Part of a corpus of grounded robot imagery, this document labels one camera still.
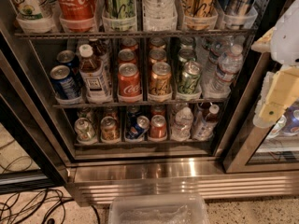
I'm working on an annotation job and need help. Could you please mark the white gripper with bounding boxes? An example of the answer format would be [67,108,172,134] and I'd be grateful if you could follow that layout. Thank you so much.
[251,27,299,128]

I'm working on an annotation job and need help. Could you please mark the orange can bottom shelf front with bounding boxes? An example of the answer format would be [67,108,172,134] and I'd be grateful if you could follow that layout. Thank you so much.
[100,116,120,141]

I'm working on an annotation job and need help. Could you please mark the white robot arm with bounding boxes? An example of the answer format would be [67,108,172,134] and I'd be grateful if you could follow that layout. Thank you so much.
[251,0,299,128]

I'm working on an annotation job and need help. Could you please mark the water bottle middle shelf front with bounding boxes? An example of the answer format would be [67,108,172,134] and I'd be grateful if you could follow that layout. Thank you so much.
[212,44,243,92]

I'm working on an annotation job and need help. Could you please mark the water bottle shelf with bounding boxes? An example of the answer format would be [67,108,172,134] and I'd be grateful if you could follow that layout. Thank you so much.
[212,44,243,92]
[171,107,193,141]
[143,0,175,19]

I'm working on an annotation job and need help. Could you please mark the orange lacroix can top shelf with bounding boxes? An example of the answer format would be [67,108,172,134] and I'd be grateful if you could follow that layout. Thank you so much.
[178,0,219,19]

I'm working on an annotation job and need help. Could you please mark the green lacroix can middle front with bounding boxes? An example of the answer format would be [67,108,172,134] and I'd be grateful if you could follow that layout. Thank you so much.
[178,61,201,94]

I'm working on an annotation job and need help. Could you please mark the tea bottle bottom shelf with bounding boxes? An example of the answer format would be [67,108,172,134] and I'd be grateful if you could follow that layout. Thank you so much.
[192,105,220,141]

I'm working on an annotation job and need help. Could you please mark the tea bottle shelf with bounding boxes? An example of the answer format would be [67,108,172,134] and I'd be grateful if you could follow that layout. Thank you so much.
[192,105,220,141]
[79,44,111,97]

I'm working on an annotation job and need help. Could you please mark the right glass fridge door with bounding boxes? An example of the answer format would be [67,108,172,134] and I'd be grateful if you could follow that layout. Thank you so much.
[221,0,298,174]

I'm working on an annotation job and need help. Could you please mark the orange lacroix can middle front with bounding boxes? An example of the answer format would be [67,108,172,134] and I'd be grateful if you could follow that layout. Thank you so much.
[149,63,171,95]

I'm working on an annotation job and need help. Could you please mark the water bottle top shelf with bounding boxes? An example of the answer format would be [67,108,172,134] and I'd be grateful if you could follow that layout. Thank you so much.
[143,0,175,19]

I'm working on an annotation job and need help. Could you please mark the water bottle bottom shelf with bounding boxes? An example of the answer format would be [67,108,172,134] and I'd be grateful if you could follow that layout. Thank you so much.
[171,107,193,141]

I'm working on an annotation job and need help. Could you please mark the red can bottom shelf front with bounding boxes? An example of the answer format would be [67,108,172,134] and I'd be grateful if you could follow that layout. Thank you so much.
[149,115,166,138]

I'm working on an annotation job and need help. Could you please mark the red coke can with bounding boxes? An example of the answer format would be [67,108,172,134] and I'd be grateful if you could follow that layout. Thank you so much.
[118,49,137,65]
[118,63,141,97]

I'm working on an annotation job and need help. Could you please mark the red coke can middle front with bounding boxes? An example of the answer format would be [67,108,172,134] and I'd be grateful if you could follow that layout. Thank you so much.
[118,63,141,97]

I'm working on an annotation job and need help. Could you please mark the green lacroix can top shelf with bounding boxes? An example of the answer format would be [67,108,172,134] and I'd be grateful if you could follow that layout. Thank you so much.
[105,0,135,20]

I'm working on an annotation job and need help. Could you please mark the blue pepsi can tilted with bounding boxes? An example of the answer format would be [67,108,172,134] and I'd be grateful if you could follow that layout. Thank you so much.
[126,116,150,140]

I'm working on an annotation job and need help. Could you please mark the orange can bottom shelf rear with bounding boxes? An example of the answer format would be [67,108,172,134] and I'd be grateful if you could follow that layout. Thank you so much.
[104,106,119,120]

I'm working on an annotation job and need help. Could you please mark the tea bottle middle shelf front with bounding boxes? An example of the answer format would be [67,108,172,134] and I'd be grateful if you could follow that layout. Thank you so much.
[79,44,111,97]

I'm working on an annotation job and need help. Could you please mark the coca-cola can top shelf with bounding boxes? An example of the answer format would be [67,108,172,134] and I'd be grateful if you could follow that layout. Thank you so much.
[58,0,97,21]

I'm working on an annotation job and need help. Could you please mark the blue can middle shelf rear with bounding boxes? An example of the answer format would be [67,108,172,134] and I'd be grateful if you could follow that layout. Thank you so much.
[56,49,80,79]

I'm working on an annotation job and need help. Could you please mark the green white can bottom shelf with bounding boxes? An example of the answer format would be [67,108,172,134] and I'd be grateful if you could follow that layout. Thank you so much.
[75,118,95,142]

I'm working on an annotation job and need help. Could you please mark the blue can middle shelf front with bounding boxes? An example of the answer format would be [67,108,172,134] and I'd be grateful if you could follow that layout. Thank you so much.
[50,65,80,100]

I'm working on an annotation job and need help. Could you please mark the stainless fridge base grille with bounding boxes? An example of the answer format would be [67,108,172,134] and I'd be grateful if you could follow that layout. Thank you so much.
[65,158,299,206]

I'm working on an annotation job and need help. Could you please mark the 7up can top shelf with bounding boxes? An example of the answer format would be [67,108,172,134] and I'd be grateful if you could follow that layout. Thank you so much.
[12,0,52,20]

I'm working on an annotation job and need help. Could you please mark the left fridge door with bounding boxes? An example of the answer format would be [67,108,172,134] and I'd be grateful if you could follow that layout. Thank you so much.
[0,35,64,194]

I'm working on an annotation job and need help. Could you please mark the clear plastic bin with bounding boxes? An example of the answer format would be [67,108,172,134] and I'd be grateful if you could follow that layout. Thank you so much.
[108,193,210,224]

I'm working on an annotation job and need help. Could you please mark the black floor cables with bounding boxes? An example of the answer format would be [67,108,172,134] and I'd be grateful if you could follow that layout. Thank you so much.
[0,137,101,224]

